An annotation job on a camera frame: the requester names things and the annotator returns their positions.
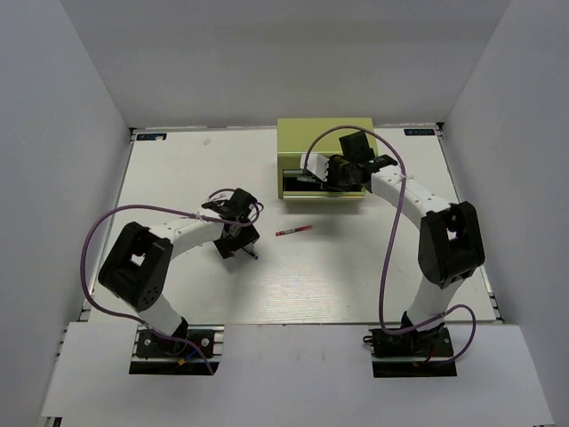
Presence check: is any blue pen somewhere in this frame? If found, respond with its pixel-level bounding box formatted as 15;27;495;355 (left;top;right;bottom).
243;248;259;260

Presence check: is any green refill pen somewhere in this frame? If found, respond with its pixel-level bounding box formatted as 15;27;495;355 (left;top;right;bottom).
296;175;319;183

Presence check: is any red refill pen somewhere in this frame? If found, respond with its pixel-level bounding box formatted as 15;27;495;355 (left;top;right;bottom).
275;225;313;237

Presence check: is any green metal drawer toolbox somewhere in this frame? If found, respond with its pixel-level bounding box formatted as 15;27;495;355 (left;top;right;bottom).
276;117;373;203

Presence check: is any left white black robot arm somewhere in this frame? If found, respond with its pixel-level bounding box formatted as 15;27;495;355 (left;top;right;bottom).
98;188;263;355

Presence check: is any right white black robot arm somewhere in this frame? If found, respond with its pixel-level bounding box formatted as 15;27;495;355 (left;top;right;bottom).
302;125;485;355

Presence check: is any right corner label sticker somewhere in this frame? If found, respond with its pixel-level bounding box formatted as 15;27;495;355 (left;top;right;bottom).
404;128;436;136

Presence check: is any corner label sticker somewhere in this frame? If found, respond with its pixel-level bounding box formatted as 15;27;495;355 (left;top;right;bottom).
404;128;436;136
136;133;167;141

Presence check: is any left corner label sticker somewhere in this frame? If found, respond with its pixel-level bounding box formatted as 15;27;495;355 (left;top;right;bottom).
136;133;167;141

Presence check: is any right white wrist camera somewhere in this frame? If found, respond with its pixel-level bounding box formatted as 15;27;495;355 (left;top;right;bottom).
301;153;329;182

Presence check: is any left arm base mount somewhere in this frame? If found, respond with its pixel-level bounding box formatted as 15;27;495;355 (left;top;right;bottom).
129;326;224;376

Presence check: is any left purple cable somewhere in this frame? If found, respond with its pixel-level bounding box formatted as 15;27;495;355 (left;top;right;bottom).
79;188;266;375

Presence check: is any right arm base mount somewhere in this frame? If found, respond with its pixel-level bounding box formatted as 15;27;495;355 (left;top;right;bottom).
362;326;457;379

